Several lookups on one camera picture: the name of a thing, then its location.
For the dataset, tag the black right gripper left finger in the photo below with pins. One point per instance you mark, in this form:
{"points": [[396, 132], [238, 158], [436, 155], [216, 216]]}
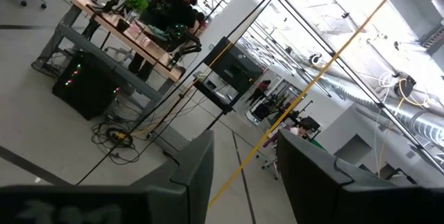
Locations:
{"points": [[194, 189]]}

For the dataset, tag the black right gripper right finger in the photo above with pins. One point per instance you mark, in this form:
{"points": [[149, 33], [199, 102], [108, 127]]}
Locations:
{"points": [[312, 182]]}

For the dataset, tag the black background robot arm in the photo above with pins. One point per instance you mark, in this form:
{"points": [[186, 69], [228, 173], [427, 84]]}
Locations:
{"points": [[184, 40]]}

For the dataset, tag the person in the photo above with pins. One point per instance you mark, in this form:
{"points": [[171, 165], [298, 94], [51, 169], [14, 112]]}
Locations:
{"points": [[260, 90], [299, 130], [177, 12]]}

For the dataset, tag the black monitor on stand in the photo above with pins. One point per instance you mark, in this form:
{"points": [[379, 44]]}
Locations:
{"points": [[232, 66]]}

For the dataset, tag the black computer tower with lights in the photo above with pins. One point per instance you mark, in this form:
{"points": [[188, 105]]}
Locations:
{"points": [[85, 85]]}

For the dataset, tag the wooden background work table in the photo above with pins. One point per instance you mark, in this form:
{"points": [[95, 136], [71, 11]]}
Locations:
{"points": [[104, 17]]}

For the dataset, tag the small bushy green plant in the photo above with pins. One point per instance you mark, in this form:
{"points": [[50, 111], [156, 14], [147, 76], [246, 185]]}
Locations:
{"points": [[137, 1]]}

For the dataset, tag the black aluminium station frame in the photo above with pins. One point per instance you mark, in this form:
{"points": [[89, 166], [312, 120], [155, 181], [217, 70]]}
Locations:
{"points": [[380, 106]]}

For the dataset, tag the silver ventilation duct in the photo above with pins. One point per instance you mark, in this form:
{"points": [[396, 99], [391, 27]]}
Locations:
{"points": [[423, 123]]}

